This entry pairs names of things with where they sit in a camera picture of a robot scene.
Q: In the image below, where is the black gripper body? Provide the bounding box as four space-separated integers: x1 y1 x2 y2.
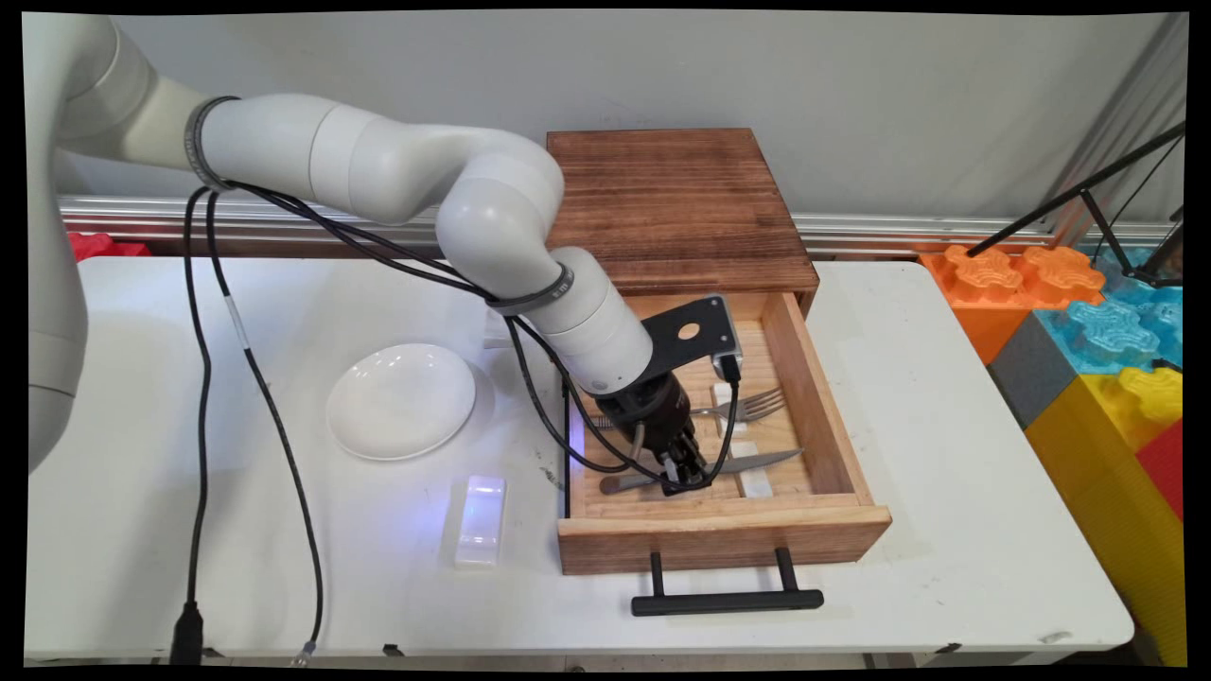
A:
594 372 701 458

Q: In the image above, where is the steel serrated table knife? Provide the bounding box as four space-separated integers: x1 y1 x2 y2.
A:
599 448 805 496

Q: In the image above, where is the white ceramic cutlery rest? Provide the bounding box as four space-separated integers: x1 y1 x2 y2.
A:
711 381 748 436
728 441 775 498
454 476 508 569

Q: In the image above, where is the light wooden drawer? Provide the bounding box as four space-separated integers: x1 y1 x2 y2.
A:
556 291 893 576

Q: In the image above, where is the steel fork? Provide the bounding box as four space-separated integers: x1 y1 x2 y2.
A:
691 386 788 424

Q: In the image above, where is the dark wooden cabinet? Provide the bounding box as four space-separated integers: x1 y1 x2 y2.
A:
546 128 821 318

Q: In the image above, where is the white round plate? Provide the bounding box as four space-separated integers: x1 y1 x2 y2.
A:
326 343 477 462

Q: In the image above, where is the orange foam block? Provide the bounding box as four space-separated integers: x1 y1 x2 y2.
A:
920 244 1106 365

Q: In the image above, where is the grey foam block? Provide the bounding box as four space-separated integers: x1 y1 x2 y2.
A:
989 310 1079 428

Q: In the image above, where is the blue foam block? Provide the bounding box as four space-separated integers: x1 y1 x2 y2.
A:
1036 248 1184 376

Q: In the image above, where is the black tripod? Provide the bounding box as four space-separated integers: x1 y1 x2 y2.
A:
965 123 1185 289

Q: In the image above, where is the red foam block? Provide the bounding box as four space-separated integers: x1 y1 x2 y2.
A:
1135 421 1185 521

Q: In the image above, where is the grey fabric curtain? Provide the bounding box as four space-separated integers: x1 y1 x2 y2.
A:
1045 14 1188 249

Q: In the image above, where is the red object behind table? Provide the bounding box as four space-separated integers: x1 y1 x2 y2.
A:
68 232 152 261

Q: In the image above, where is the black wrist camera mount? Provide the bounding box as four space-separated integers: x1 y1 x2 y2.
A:
641 295 744 384

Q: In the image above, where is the black drawer handle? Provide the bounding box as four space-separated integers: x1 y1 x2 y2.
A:
631 546 826 618

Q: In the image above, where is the grey cable strap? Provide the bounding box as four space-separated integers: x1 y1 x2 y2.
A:
484 263 575 318
183 95 242 193

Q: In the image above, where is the aluminium rail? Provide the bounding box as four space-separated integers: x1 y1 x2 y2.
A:
59 196 1174 258

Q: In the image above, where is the black cable with white label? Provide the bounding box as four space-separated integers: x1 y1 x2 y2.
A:
203 184 739 669

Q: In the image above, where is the black cable with plug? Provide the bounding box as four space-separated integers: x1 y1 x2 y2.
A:
168 184 744 665

